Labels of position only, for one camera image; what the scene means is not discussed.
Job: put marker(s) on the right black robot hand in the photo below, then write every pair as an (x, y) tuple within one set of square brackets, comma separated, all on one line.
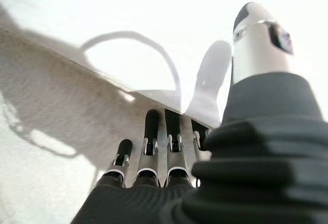
[(256, 157)]

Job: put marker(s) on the white duvet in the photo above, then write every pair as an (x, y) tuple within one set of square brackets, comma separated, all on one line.
[(128, 16)]

